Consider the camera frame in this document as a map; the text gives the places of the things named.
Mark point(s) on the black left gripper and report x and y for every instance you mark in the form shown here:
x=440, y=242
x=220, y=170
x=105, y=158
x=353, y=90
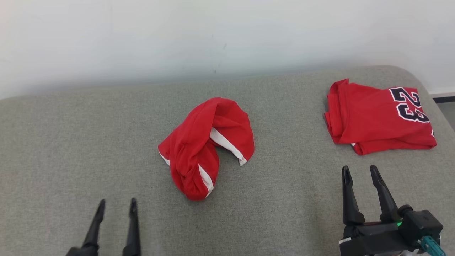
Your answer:
x=83, y=251

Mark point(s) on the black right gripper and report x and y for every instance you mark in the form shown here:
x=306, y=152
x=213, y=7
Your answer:
x=373, y=240

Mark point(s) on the red basketball jersey white sleeves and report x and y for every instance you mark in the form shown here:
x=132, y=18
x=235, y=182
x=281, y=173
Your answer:
x=369, y=117

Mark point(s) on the red shorts white stripes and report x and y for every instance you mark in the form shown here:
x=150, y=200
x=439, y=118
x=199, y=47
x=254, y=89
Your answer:
x=192, y=149

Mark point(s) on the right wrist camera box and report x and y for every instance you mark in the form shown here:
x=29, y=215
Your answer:
x=421, y=224

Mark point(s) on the white wall baseboard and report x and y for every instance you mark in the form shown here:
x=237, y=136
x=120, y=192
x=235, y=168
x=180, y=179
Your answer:
x=442, y=93

